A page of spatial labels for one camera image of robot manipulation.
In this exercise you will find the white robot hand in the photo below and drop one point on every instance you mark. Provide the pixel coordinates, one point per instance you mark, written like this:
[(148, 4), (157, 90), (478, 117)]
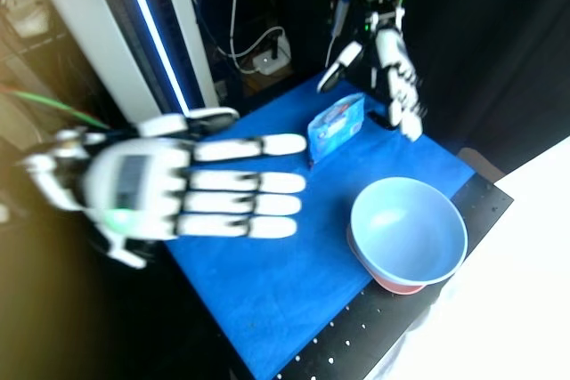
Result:
[(142, 184), (392, 50)]

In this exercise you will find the light blue bowl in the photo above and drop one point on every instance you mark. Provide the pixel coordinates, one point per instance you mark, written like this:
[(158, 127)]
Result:
[(409, 228)]

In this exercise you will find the small black object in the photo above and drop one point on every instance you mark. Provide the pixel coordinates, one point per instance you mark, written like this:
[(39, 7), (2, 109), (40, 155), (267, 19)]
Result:
[(377, 119)]

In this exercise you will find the blue snack package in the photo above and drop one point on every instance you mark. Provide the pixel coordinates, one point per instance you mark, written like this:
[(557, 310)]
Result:
[(336, 126)]

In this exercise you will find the white power adapter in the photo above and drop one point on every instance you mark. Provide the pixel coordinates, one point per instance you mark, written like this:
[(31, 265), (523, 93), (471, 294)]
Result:
[(268, 64)]

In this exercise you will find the blue cloth table cover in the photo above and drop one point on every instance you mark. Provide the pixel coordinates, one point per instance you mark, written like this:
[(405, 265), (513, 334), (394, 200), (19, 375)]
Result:
[(267, 273)]

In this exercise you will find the white tower with light strip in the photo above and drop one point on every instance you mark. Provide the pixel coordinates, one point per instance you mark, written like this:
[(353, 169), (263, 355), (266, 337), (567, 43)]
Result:
[(111, 28)]

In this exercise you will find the pink square plate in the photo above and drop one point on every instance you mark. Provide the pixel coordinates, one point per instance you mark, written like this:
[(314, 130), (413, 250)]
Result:
[(396, 286)]

